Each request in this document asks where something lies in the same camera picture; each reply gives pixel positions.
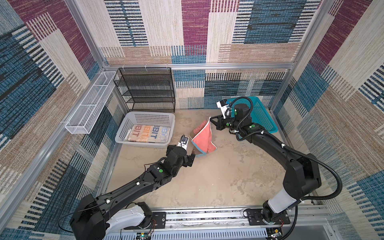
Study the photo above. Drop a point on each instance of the black wire shelf rack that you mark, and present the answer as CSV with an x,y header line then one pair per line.
x,y
147,89

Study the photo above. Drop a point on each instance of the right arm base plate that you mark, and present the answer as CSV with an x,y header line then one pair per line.
x,y
262,217

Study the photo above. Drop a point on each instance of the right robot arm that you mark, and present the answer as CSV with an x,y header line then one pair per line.
x,y
302,175

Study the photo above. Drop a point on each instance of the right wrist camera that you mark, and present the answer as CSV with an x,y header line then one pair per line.
x,y
224,106

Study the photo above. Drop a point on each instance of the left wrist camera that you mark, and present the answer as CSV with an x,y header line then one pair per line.
x,y
183,142

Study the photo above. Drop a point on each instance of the white wire wall basket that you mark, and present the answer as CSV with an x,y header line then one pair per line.
x,y
89,110

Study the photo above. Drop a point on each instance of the white plastic basket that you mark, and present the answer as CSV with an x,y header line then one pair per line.
x,y
145,118

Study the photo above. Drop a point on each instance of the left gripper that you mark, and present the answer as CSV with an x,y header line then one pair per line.
x,y
188,160

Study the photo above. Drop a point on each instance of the teal plastic basket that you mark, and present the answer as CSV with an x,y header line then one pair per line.
x,y
259,113

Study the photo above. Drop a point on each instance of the pink red towel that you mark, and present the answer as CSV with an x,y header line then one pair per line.
x,y
201,138

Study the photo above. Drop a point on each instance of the pastel blue letter towel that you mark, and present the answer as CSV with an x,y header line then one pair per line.
x,y
148,134

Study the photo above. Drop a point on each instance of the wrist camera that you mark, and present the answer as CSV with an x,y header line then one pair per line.
x,y
183,142
224,106

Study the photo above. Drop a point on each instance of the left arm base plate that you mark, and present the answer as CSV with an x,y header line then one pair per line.
x,y
154,220

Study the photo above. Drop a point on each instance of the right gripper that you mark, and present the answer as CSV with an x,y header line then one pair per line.
x,y
219,123

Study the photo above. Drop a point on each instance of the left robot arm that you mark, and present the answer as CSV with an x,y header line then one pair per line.
x,y
90,219

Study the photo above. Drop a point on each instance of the aluminium front rail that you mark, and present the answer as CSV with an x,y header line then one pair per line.
x,y
236,217

